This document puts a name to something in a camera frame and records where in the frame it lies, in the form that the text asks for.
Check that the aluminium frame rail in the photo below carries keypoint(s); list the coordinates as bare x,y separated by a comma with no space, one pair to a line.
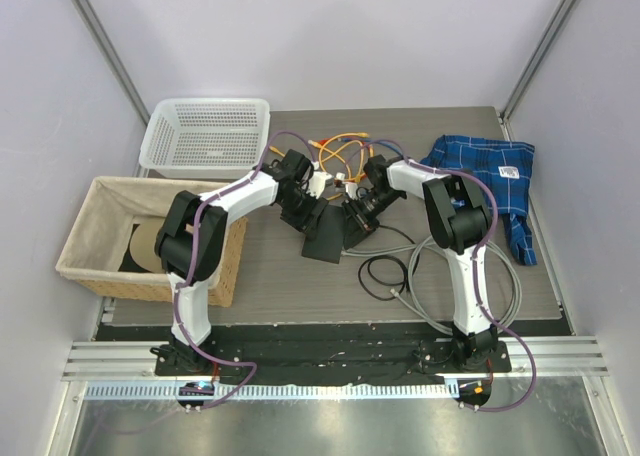
541,356

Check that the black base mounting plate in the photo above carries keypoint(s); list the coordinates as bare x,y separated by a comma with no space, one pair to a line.
325,351

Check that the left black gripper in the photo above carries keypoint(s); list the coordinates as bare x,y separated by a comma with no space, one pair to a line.
308,222

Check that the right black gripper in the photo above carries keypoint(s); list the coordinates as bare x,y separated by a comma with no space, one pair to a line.
358,226

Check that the white perforated plastic basket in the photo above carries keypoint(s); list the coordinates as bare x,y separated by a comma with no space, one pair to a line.
205,138

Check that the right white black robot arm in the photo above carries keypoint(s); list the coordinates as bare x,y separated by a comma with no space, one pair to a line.
459,222

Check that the white slotted cable duct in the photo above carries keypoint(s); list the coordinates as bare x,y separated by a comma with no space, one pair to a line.
184,391

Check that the black network switch box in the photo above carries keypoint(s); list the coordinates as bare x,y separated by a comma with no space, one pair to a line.
327,244

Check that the wicker basket with liner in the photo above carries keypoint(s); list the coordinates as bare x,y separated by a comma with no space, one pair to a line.
94,251

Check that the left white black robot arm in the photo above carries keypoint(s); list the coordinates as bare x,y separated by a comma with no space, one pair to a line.
190,244

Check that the brown tape roll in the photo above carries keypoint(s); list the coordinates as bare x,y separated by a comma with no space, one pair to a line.
142,246

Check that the blue plaid cloth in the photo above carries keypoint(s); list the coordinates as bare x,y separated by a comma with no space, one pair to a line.
506,169

